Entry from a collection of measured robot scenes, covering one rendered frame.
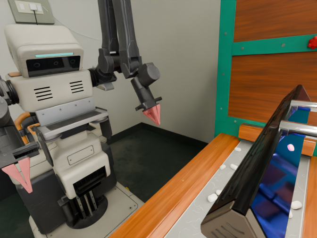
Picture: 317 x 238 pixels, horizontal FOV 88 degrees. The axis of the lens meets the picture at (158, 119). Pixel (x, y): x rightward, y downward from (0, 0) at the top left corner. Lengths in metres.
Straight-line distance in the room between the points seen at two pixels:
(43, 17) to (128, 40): 1.63
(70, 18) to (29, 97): 1.72
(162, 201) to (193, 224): 0.12
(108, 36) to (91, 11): 1.77
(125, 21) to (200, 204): 0.69
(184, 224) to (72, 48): 0.72
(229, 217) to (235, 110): 0.85
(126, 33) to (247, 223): 0.61
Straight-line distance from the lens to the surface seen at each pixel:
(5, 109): 0.42
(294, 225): 0.72
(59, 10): 2.35
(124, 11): 0.67
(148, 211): 0.64
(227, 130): 1.07
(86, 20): 2.44
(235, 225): 0.21
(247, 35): 0.96
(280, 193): 0.28
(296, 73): 0.93
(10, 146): 0.47
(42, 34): 0.74
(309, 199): 0.78
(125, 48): 0.65
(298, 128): 0.37
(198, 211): 0.66
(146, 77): 0.59
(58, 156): 0.84
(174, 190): 0.69
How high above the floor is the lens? 1.26
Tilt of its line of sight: 22 degrees down
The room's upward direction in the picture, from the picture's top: 6 degrees counter-clockwise
